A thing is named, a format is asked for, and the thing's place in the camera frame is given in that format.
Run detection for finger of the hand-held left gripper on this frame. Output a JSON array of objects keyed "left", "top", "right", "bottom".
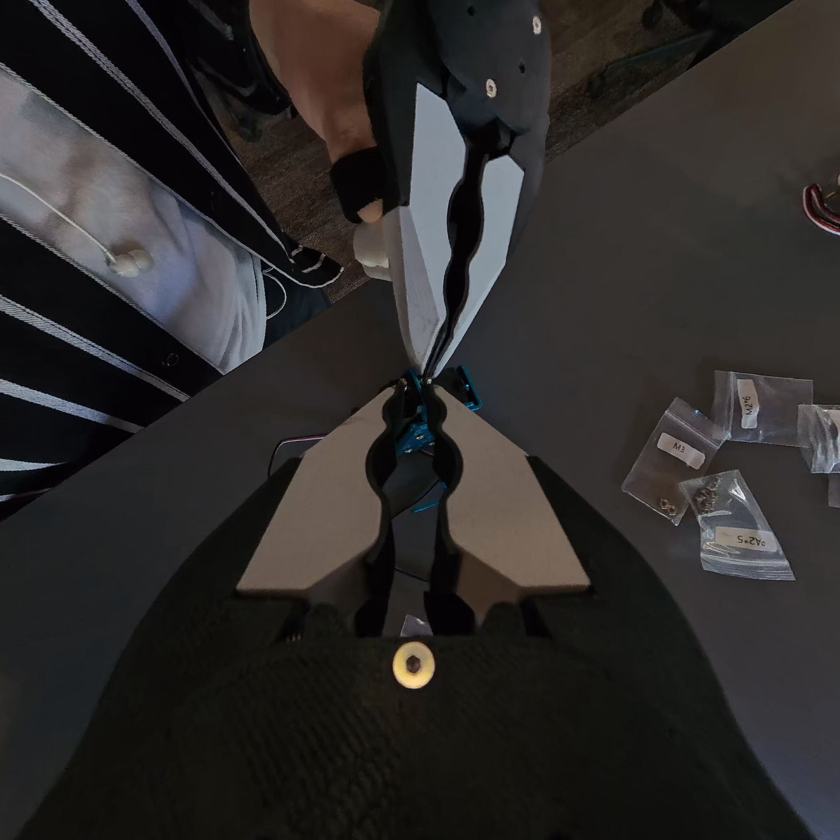
[
  {"left": 392, "top": 82, "right": 472, "bottom": 374},
  {"left": 428, "top": 154, "right": 527, "bottom": 380}
]

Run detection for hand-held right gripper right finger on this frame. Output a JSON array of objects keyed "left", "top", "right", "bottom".
[{"left": 428, "top": 386, "right": 592, "bottom": 636}]

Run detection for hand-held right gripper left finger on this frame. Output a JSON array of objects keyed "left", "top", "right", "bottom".
[{"left": 236, "top": 386, "right": 403, "bottom": 636}]

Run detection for blue servo bracket assembly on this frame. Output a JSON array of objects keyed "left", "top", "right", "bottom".
[{"left": 390, "top": 363, "right": 485, "bottom": 518}]

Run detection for person's left hand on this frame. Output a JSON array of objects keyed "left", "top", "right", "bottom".
[{"left": 251, "top": 0, "right": 396, "bottom": 226}]

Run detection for clear bag with two nuts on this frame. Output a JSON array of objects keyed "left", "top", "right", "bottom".
[{"left": 621, "top": 395, "right": 727, "bottom": 527}]

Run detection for black chair base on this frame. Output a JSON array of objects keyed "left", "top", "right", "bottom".
[{"left": 586, "top": 0, "right": 798, "bottom": 99}]

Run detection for clear bag of small screws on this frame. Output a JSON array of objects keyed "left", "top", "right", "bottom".
[{"left": 679, "top": 469, "right": 797, "bottom": 582}]

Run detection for person's white shirt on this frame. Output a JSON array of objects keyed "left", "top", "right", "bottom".
[{"left": 0, "top": 66, "right": 293, "bottom": 375}]

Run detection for person in striped shirt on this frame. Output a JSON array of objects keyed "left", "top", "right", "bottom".
[{"left": 0, "top": 0, "right": 343, "bottom": 519}]

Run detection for white wired earphones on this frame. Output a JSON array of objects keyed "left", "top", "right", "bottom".
[{"left": 0, "top": 169, "right": 290, "bottom": 324}]

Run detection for coiled red white cable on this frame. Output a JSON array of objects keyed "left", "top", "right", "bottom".
[{"left": 802, "top": 172, "right": 840, "bottom": 237}]

